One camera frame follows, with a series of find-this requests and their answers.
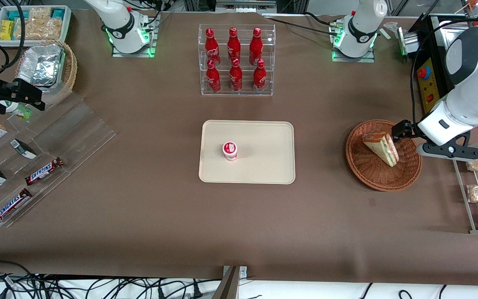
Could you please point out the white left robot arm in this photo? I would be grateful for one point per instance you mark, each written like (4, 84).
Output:
(477, 79)

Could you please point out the clear bag of crackers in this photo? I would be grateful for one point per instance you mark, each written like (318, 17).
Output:
(40, 13)
(40, 30)

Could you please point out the metal table bracket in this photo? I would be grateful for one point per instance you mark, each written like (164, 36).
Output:
(230, 286)

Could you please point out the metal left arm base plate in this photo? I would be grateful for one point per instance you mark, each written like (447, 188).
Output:
(367, 59)

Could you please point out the yellow snack packet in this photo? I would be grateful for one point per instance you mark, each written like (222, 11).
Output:
(7, 30)

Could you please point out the beige plastic tray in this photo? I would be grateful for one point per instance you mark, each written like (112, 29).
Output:
(259, 162)

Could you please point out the triangle sandwich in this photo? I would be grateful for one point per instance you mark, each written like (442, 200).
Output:
(382, 145)

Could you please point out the Snickers chocolate bar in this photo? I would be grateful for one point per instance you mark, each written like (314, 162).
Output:
(11, 206)
(44, 171)

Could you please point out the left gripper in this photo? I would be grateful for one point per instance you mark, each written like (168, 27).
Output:
(410, 131)

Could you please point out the white red yogurt cup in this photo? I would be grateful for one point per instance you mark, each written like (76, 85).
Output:
(230, 150)

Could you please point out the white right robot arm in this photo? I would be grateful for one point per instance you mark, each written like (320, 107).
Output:
(118, 25)

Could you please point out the light tan wicker basket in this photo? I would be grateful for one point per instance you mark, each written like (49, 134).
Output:
(69, 70)

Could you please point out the clear acrylic stepped display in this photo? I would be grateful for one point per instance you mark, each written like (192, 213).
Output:
(81, 133)

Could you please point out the small green white bottle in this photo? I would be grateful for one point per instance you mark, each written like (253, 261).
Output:
(17, 110)

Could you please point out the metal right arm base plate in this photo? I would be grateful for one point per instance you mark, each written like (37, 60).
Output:
(149, 45)

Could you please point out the brown round wicker basket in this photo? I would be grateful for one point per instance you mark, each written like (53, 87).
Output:
(371, 174)

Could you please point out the clear acrylic bottle rack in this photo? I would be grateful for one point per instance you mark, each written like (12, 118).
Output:
(243, 89)

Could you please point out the white plastic bin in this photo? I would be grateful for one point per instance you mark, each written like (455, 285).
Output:
(67, 25)

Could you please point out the red emergency stop button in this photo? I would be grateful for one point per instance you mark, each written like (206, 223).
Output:
(423, 73)

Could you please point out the brown table cover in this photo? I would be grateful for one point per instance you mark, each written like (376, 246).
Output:
(139, 232)

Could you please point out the crumpled clear plastic wrapper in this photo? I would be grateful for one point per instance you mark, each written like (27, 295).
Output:
(391, 26)

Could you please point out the red cola bottle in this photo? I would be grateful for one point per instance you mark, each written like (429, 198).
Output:
(259, 79)
(233, 45)
(213, 79)
(211, 47)
(235, 78)
(256, 46)

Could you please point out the teal snack packet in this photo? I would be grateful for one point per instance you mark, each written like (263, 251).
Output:
(58, 13)
(17, 15)

